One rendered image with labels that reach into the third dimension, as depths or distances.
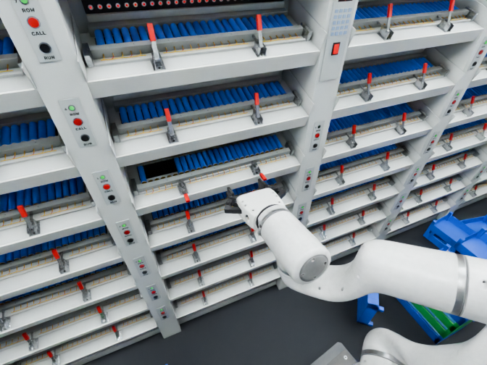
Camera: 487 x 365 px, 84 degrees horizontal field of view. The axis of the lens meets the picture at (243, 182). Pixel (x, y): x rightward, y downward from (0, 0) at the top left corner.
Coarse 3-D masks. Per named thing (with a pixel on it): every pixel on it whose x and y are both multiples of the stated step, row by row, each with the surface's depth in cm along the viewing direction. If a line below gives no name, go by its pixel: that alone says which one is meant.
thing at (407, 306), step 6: (402, 300) 158; (408, 306) 155; (414, 312) 152; (414, 318) 153; (420, 318) 149; (420, 324) 150; (426, 324) 146; (426, 330) 147; (432, 330) 144; (432, 336) 145; (438, 336) 141; (438, 342) 142
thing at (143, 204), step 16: (288, 144) 104; (160, 160) 96; (272, 160) 102; (288, 160) 103; (128, 176) 91; (160, 176) 93; (224, 176) 96; (240, 176) 97; (256, 176) 98; (272, 176) 102; (160, 192) 90; (176, 192) 90; (192, 192) 91; (208, 192) 94; (144, 208) 86; (160, 208) 90
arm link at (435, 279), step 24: (384, 240) 46; (360, 264) 45; (384, 264) 42; (408, 264) 41; (432, 264) 40; (456, 264) 39; (312, 288) 54; (336, 288) 51; (360, 288) 46; (384, 288) 43; (408, 288) 41; (432, 288) 39; (456, 288) 38; (456, 312) 39
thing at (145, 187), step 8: (272, 152) 101; (280, 152) 102; (288, 152) 103; (240, 160) 98; (248, 160) 98; (256, 160) 99; (208, 168) 94; (216, 168) 94; (224, 168) 95; (232, 168) 97; (176, 176) 91; (184, 176) 91; (192, 176) 92; (200, 176) 94; (216, 176) 94; (144, 184) 88; (152, 184) 88; (160, 184) 89; (168, 184) 90
